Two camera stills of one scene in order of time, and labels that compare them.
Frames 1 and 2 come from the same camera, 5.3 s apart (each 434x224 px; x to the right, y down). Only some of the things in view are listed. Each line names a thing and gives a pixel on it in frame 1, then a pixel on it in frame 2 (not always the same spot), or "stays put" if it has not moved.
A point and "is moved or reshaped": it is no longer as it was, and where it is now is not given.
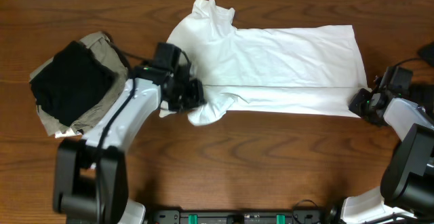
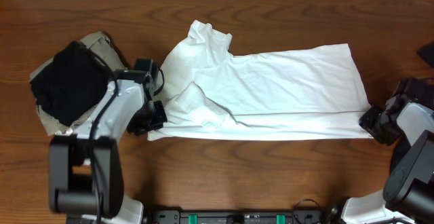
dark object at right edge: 426,53 stays put
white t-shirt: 315,70 is moved or reshaped
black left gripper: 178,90 → 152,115
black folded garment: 73,83 stays put
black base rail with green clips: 270,216 stays put
